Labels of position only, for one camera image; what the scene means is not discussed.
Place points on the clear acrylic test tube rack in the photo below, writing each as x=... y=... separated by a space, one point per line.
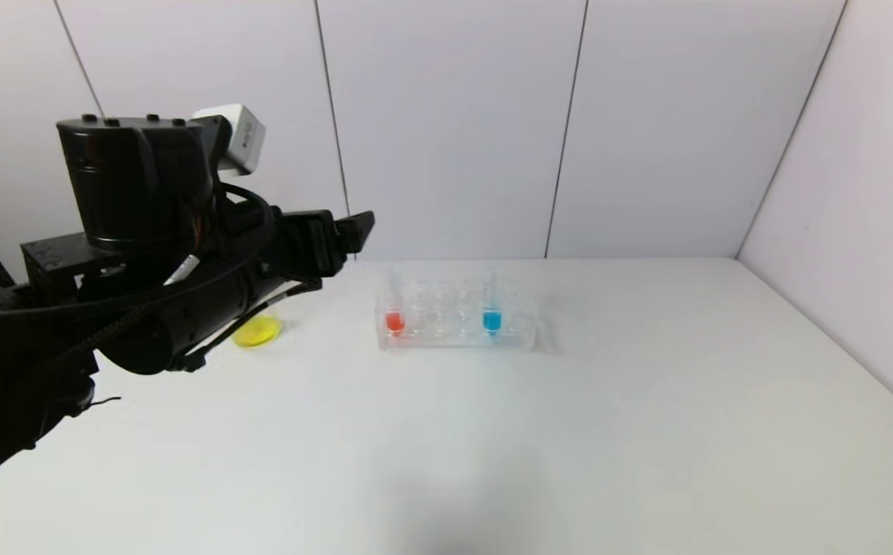
x=446 y=335

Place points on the clear glass beaker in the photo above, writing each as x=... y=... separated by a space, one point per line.
x=257 y=331

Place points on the test tube with red pigment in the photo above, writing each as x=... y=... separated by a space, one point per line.
x=395 y=321

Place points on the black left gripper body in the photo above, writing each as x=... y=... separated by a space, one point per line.
x=314 y=241

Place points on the test tube with blue pigment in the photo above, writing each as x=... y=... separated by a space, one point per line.
x=492 y=320

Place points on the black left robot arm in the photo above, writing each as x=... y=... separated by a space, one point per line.
x=130 y=185

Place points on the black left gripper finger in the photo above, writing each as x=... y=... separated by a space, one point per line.
x=358 y=231

